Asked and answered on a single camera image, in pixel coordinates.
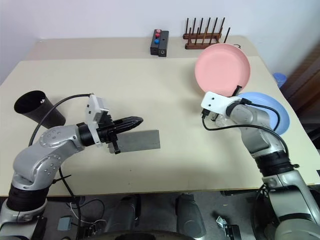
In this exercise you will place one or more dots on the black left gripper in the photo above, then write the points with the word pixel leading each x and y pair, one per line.
pixel 106 130

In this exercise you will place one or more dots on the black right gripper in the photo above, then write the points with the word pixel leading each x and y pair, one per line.
pixel 205 112

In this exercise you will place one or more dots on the grey rectangular mat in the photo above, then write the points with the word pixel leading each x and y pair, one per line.
pixel 142 140

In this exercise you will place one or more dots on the pink plate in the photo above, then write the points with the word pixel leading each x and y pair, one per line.
pixel 222 67

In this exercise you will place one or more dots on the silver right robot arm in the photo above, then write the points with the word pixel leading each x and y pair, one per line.
pixel 267 150

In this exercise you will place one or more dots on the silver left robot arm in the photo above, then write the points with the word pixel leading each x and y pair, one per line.
pixel 47 150

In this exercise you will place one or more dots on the black plastic cup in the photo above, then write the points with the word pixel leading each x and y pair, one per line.
pixel 37 108

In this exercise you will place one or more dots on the blue bottle cap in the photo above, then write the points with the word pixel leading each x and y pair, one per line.
pixel 280 78

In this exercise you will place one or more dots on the blue plate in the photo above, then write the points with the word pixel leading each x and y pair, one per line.
pixel 280 112

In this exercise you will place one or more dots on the dark wooden plate rack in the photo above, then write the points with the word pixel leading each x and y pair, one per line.
pixel 202 40

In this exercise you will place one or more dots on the brown wooden furniture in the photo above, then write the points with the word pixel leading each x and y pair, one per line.
pixel 305 82

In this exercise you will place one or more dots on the black box with coloured buttons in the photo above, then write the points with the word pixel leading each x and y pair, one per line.
pixel 155 46

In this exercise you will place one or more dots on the plain black box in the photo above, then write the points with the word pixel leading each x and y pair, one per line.
pixel 163 43

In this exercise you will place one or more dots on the dark rounded robot leg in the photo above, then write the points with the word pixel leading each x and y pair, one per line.
pixel 190 215
pixel 127 215

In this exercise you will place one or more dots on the grey foot pedal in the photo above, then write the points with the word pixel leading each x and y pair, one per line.
pixel 65 223

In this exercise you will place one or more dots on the metal clamp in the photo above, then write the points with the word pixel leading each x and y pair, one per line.
pixel 226 225

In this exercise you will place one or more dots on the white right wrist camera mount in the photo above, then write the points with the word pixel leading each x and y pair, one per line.
pixel 217 102

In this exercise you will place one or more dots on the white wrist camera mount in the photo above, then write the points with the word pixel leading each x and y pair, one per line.
pixel 217 102
pixel 96 107

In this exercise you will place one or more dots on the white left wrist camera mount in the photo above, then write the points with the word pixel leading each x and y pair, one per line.
pixel 96 107

